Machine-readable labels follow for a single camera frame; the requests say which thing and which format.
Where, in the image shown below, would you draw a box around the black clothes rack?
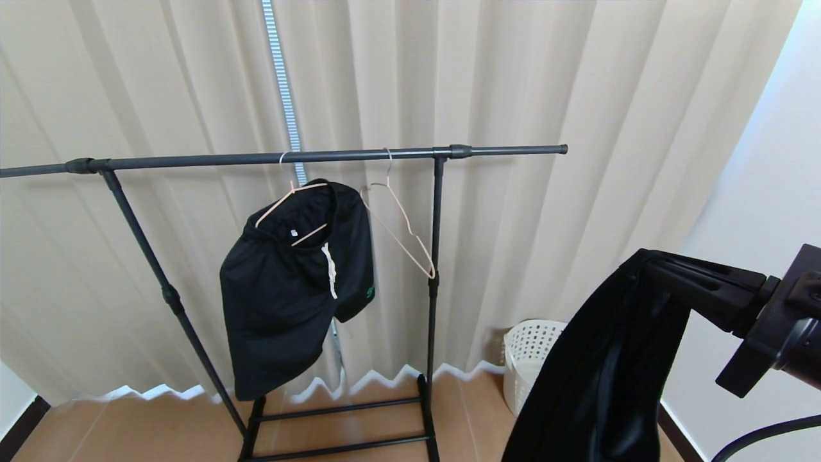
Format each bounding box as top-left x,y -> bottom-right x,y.
0,144 -> 569,462

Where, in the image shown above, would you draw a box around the pink clothes hanger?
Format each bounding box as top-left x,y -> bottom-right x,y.
359,149 -> 437,280
255,152 -> 331,248

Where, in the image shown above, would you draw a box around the black garment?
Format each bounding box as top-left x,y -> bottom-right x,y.
502,249 -> 695,462

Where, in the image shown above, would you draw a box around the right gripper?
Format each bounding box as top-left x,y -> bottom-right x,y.
715,244 -> 821,398

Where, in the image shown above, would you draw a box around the white laundry basket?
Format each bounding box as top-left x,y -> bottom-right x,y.
502,320 -> 568,418

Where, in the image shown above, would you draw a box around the black drawstring shorts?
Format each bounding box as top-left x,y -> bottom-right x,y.
219,178 -> 376,402

